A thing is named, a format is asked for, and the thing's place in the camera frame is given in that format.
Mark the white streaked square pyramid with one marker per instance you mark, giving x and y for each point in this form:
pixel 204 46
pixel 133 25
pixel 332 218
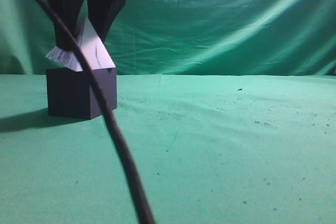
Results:
pixel 91 46

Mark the dark purple cube block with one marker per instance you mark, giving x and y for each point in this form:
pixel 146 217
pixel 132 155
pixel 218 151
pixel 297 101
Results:
pixel 70 95

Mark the green cloth backdrop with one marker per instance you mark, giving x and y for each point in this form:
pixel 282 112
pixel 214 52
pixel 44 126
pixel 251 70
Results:
pixel 224 37

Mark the green table cloth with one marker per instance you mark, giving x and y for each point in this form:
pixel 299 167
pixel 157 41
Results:
pixel 209 149

